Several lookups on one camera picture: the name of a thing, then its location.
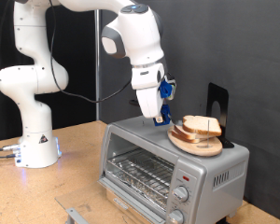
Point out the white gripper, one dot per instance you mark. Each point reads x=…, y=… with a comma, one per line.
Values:
x=149, y=99

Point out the spatula with blue grip block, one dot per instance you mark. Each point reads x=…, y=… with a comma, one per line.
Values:
x=166, y=115

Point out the thick white bread slice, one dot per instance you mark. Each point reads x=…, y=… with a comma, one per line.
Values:
x=200, y=124

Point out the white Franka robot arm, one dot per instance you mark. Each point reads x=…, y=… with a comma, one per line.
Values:
x=31, y=81

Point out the red oven indicator light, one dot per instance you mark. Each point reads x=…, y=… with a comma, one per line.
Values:
x=186, y=178

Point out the aluminium foil oven liner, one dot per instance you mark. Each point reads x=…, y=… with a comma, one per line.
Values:
x=137, y=186

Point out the silver toaster oven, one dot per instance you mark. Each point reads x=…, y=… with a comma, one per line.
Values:
x=205, y=174

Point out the silver oven knob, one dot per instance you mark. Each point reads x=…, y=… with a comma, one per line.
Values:
x=176, y=216
x=180, y=193

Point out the round wooden board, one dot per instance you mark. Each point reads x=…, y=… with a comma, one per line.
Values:
x=199, y=148

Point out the thin metal pin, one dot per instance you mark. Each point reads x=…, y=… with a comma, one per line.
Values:
x=208, y=138

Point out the black metal bookend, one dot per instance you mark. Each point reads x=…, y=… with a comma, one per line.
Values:
x=222, y=99

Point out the vertical metal pole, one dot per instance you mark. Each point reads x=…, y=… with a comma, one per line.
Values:
x=97, y=62

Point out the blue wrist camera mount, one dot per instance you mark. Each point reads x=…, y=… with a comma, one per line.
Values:
x=165, y=89

